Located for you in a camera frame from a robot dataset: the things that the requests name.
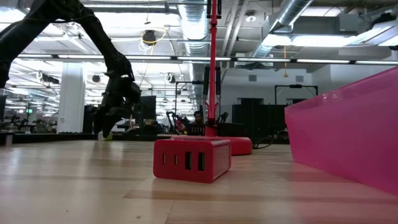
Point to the black ceiling device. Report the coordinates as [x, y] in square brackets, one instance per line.
[149, 37]

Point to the silver ribbed ventilation duct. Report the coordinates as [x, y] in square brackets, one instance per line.
[194, 28]

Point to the silver slanted ventilation duct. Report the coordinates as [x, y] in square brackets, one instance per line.
[295, 9]

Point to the black square box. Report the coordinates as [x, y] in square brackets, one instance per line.
[231, 130]

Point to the black background frame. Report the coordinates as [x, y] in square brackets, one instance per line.
[295, 86]
[186, 82]

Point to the person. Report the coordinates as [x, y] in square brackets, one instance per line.
[198, 116]

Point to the long light strip fixture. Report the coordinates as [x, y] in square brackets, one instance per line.
[171, 58]

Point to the black background monitor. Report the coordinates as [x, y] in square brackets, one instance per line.
[149, 107]

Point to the red multiport charger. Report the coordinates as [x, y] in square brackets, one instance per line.
[192, 161]

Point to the red desk lamp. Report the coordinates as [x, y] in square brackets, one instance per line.
[242, 146]

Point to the green lit sign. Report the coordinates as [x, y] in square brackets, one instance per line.
[29, 110]

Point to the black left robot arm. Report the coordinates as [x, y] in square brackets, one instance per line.
[99, 40]

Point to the black tall speaker box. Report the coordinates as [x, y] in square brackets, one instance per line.
[88, 119]

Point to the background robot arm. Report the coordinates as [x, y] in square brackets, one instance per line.
[178, 123]

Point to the black slotted crate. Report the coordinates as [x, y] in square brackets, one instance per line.
[196, 130]

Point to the black background cabinets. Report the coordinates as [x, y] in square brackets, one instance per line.
[258, 118]

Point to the pink translucent tray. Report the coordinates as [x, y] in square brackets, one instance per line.
[348, 130]

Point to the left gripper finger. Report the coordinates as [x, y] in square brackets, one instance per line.
[99, 119]
[110, 123]

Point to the white building column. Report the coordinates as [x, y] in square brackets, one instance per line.
[71, 99]

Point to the green white cube charger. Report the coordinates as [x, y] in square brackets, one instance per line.
[109, 137]

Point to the black aluminium table frame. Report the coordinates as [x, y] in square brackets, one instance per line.
[46, 137]

